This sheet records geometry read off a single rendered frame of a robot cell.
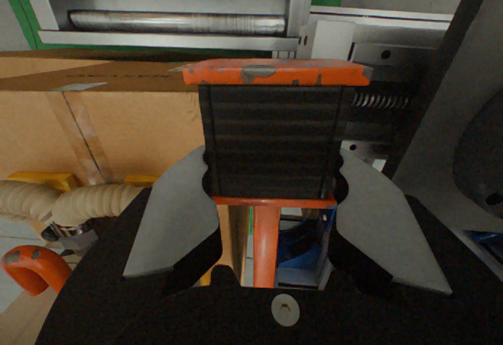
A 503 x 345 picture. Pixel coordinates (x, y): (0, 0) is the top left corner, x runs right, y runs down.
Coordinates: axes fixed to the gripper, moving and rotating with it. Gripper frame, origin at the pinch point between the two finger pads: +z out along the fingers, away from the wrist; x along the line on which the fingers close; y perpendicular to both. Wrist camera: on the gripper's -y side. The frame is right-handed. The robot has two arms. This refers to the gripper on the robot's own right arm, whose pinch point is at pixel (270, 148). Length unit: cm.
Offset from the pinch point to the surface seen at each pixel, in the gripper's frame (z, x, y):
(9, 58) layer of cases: 54, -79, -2
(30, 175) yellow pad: 12.9, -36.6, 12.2
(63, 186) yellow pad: 12.3, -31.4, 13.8
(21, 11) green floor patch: 108, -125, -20
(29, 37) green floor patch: 108, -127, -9
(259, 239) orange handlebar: 0.0, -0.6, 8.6
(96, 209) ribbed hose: 5.2, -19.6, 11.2
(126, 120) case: 13.9, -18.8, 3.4
